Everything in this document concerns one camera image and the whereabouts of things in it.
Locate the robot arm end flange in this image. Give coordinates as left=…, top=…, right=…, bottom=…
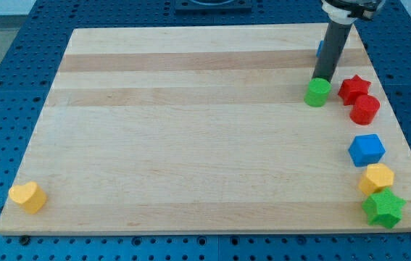
left=321, top=0, right=386, bottom=25

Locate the wooden board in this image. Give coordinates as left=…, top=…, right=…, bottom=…
left=0, top=23, right=411, bottom=236

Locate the red cylinder block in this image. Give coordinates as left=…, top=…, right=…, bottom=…
left=349, top=95, right=381, bottom=125

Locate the green star block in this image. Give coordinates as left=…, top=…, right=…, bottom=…
left=362, top=188, right=407, bottom=229

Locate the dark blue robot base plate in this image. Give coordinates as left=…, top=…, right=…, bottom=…
left=173, top=0, right=253, bottom=12

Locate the yellow hexagon block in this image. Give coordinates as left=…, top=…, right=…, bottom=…
left=358, top=163, right=395, bottom=196

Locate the red star block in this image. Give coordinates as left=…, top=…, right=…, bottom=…
left=338, top=75, right=371, bottom=106

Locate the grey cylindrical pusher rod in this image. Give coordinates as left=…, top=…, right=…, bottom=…
left=312, top=20, right=352, bottom=82

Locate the green cylinder block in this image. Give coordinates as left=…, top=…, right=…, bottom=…
left=304, top=78, right=331, bottom=107

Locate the yellow heart block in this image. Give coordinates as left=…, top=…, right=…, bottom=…
left=8, top=181, right=47, bottom=215

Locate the blue block behind rod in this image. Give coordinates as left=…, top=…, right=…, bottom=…
left=316, top=40, right=324, bottom=58

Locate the blue cube block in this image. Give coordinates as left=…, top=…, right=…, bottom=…
left=348, top=133, right=386, bottom=167

